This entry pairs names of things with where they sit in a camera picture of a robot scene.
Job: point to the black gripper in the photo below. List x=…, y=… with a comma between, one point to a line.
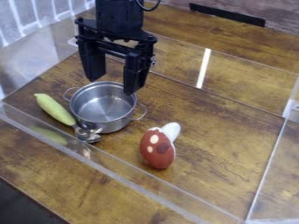
x=116, y=35

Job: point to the green handled metal spoon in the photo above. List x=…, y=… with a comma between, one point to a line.
x=58, y=113

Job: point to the black bar in background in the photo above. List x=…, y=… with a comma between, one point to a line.
x=245, y=19

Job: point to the red toy mushroom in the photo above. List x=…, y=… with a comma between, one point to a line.
x=156, y=145

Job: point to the clear acrylic front barrier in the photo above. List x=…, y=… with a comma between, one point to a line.
x=185, y=204

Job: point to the small steel pot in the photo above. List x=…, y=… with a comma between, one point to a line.
x=102, y=108

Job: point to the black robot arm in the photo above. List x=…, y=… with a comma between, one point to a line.
x=121, y=8

